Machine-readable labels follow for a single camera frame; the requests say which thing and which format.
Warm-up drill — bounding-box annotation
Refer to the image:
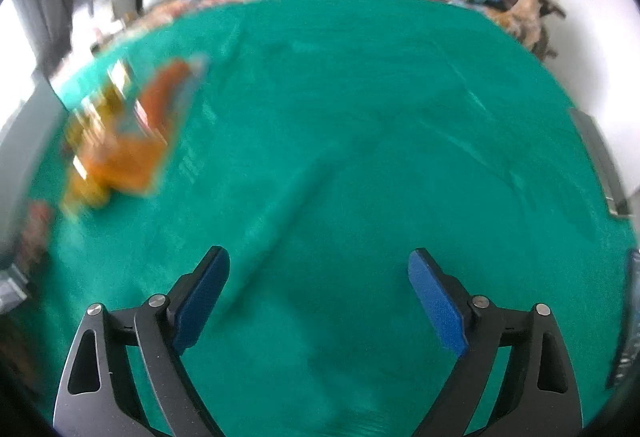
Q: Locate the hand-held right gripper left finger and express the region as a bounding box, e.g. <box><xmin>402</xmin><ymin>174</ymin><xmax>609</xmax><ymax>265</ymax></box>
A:
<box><xmin>52</xmin><ymin>245</ymin><xmax>231</xmax><ymax>437</ymax></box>

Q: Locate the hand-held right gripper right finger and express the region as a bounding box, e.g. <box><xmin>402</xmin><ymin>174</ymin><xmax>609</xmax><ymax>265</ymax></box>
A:
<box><xmin>407</xmin><ymin>248</ymin><xmax>584</xmax><ymax>437</ymax></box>

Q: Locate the orange snack packet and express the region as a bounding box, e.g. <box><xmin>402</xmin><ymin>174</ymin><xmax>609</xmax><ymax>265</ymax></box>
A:
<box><xmin>62</xmin><ymin>57</ymin><xmax>210</xmax><ymax>212</ymax></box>

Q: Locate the yellow snack packet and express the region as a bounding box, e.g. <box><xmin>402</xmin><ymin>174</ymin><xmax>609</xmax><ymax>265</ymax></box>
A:
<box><xmin>62</xmin><ymin>58</ymin><xmax>138</xmax><ymax>168</ymax></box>

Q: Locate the green blanket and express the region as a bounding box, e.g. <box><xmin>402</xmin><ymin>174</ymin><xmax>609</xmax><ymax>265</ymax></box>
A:
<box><xmin>10</xmin><ymin>0</ymin><xmax>640</xmax><ymax>437</ymax></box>

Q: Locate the grey curtain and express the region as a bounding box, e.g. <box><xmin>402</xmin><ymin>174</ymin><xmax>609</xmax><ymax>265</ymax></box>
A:
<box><xmin>10</xmin><ymin>0</ymin><xmax>77</xmax><ymax>78</ymax></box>

